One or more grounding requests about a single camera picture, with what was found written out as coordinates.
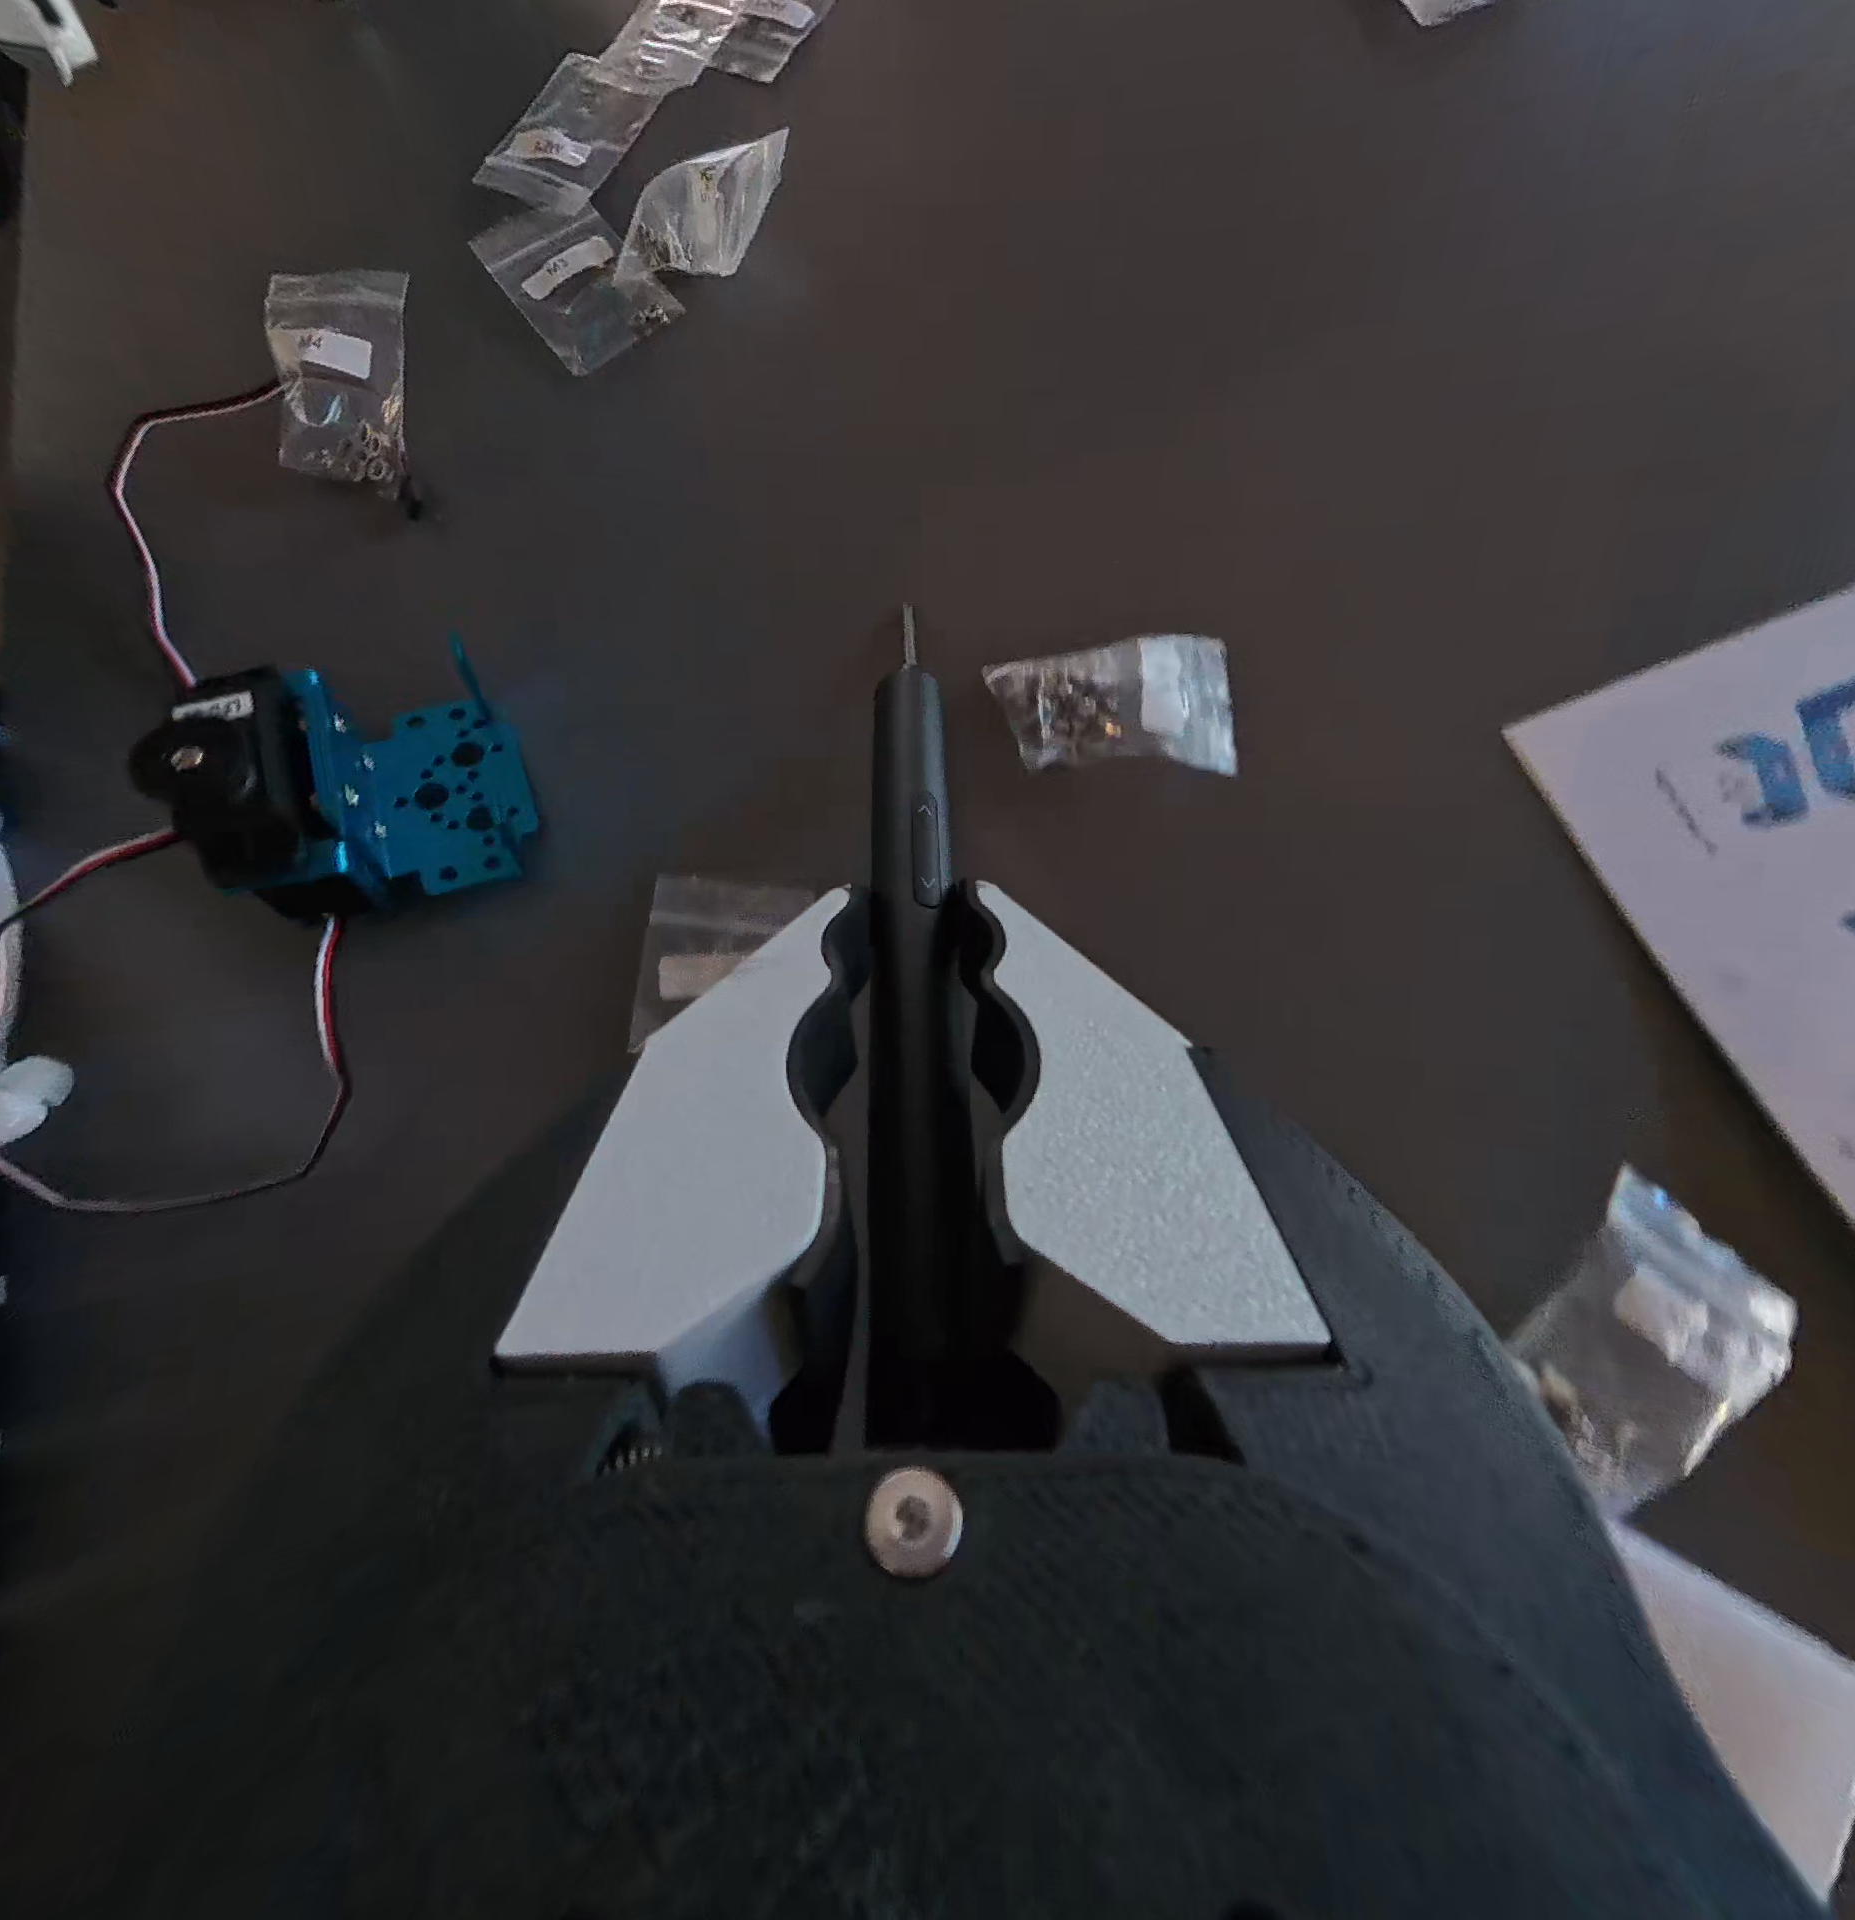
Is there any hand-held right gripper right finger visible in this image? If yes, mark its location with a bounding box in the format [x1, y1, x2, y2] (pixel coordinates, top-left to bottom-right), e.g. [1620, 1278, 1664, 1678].
[944, 879, 1340, 1412]

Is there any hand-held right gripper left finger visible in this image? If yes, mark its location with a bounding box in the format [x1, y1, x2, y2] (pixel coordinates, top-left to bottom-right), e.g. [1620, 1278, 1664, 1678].
[491, 884, 873, 1452]

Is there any red white black servo cable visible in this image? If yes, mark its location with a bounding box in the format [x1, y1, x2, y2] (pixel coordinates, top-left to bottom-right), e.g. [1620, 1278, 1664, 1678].
[0, 379, 438, 1210]

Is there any black electric screwdriver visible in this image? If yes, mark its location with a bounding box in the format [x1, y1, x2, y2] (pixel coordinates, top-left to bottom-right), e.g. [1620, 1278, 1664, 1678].
[865, 602, 1014, 1452]

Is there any black servo with blue bracket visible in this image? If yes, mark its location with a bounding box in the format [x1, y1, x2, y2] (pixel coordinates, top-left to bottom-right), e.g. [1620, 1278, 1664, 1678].
[129, 631, 539, 918]

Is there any dark grey desk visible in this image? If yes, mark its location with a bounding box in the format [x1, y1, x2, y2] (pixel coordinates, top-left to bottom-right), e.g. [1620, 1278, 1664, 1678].
[0, 0, 1855, 1802]

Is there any flat clear bag white label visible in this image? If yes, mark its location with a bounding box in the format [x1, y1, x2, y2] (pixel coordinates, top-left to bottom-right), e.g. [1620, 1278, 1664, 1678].
[630, 872, 825, 1052]

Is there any clear bag of dark screws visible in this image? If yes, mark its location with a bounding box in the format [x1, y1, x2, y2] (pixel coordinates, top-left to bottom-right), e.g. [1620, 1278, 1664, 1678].
[984, 636, 1242, 780]

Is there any crumpled clear parts bag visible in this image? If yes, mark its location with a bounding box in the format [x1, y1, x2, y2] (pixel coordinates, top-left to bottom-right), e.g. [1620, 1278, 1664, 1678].
[1508, 1165, 1800, 1515]

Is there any cluster of clear screw bags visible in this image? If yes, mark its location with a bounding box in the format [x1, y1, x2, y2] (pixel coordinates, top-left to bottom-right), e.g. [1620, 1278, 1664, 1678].
[264, 0, 841, 507]

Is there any white blue instruction manual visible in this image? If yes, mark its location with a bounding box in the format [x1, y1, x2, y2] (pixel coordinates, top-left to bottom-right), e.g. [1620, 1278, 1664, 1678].
[1504, 569, 1855, 1265]

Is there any white foam sheet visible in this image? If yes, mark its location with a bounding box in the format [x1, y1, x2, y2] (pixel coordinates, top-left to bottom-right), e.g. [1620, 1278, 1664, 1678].
[1610, 1520, 1855, 1898]

